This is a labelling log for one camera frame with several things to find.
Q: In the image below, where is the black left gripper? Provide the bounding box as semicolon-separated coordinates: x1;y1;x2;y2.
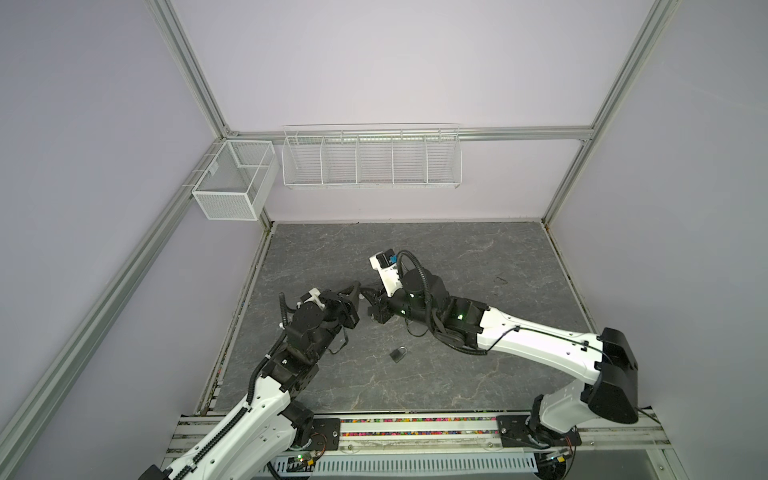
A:
308;281;360;361

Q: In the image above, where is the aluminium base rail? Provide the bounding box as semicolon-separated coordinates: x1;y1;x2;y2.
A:
161;410;673;460

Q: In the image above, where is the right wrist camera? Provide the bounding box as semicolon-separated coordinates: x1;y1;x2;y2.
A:
369;249;402;297

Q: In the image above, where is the white wire shelf basket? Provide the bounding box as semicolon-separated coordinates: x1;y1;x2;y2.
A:
282;123;463;189

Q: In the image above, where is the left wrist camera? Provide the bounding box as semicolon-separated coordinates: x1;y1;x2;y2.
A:
297;288;326;310

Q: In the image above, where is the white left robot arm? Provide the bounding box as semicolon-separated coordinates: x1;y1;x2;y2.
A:
140;281;360;479

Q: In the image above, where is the white vented cable duct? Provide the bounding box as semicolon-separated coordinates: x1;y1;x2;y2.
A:
271;452;539;479

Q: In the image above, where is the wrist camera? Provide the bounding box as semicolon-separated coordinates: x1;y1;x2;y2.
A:
369;249;402;297
297;288;326;310

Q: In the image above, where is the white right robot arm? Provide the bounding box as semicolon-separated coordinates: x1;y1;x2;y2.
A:
369;250;639;449

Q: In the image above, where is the white mesh box basket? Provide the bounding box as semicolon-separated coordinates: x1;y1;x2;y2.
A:
192;140;279;221

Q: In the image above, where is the small black padlock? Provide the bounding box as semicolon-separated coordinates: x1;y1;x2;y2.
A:
390;346;408;363

